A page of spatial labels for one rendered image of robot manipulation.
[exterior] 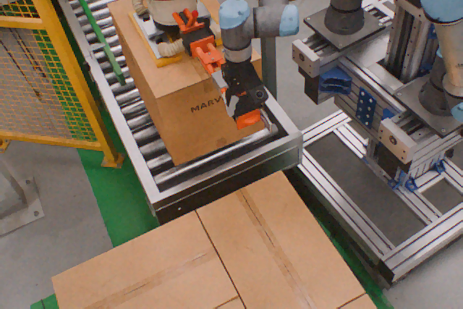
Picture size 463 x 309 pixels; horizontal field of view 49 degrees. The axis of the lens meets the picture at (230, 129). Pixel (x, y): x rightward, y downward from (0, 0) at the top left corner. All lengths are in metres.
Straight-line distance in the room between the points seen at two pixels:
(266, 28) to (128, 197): 1.78
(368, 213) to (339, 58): 0.80
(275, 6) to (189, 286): 1.10
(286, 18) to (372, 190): 1.44
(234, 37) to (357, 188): 1.43
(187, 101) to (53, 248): 1.32
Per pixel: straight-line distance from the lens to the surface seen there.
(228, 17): 1.22
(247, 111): 1.43
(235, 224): 2.02
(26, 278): 2.81
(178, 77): 1.78
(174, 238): 2.03
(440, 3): 1.24
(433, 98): 1.72
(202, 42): 1.66
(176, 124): 1.85
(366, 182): 2.54
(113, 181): 2.92
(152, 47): 1.88
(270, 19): 1.24
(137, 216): 2.76
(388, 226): 2.44
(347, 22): 1.95
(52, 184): 3.05
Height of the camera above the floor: 2.31
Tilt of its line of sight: 51 degrees down
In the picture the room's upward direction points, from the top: 8 degrees counter-clockwise
